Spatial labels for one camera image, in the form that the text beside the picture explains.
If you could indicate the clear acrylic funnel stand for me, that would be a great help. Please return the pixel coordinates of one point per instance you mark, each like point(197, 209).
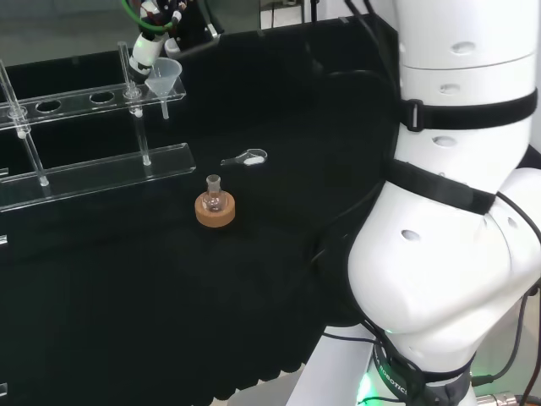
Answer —
point(97, 169)

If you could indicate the black cloth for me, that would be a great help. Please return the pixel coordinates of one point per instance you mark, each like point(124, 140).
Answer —
point(169, 296)

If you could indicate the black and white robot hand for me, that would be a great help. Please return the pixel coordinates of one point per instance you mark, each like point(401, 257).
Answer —
point(148, 51)

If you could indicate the small round-bottom glass flask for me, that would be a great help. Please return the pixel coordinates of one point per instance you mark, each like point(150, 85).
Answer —
point(213, 199)

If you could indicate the clear plastic funnel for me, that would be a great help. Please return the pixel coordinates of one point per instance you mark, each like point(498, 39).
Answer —
point(162, 80)

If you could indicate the clear glass weighing funnel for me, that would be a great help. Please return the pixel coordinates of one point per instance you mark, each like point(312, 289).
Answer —
point(251, 157)

